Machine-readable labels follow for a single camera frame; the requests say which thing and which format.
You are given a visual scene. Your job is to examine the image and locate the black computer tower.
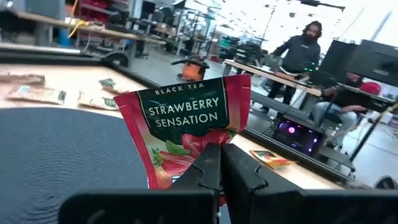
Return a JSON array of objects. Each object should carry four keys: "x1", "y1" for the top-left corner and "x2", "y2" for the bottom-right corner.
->
[{"x1": 273, "y1": 119, "x2": 321, "y2": 156}]

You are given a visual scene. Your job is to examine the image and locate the black computer monitor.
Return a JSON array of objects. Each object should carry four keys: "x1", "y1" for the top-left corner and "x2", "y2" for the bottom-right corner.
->
[
  {"x1": 347, "y1": 39, "x2": 398, "y2": 88},
  {"x1": 318, "y1": 39, "x2": 358, "y2": 85}
]

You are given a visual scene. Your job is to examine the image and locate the red strawberry tea packet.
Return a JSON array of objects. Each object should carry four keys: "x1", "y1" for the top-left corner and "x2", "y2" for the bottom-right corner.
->
[{"x1": 113, "y1": 73, "x2": 252, "y2": 208}]

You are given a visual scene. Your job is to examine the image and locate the orange tea packet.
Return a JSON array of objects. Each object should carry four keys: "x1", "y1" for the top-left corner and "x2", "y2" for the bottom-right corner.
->
[{"x1": 248, "y1": 149, "x2": 296, "y2": 169}]

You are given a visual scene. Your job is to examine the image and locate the person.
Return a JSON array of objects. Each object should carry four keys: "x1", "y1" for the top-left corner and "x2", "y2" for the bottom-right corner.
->
[
  {"x1": 260, "y1": 20, "x2": 324, "y2": 114},
  {"x1": 310, "y1": 71, "x2": 373, "y2": 147}
]

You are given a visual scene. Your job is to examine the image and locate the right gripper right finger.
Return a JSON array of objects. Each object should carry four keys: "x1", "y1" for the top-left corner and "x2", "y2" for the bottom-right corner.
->
[{"x1": 221, "y1": 143, "x2": 398, "y2": 224}]

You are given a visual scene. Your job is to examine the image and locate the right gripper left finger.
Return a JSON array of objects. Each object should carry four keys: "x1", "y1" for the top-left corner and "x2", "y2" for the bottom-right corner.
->
[{"x1": 58, "y1": 142, "x2": 222, "y2": 224}]

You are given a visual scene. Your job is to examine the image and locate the orange shop vacuum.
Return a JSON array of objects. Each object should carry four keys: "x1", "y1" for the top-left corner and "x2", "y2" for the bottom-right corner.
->
[{"x1": 170, "y1": 55, "x2": 210, "y2": 82}]

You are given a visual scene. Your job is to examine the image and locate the round dark blue placemat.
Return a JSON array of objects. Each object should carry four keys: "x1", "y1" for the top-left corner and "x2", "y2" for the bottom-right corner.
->
[{"x1": 0, "y1": 106, "x2": 149, "y2": 224}]

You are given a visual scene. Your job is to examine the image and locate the long wooden bench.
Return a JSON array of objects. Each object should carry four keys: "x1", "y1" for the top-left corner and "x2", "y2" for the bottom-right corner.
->
[{"x1": 9, "y1": 8, "x2": 167, "y2": 46}]

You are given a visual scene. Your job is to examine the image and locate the wooden workbench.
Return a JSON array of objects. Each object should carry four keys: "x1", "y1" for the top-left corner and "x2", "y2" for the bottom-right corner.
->
[{"x1": 223, "y1": 58, "x2": 323, "y2": 98}]

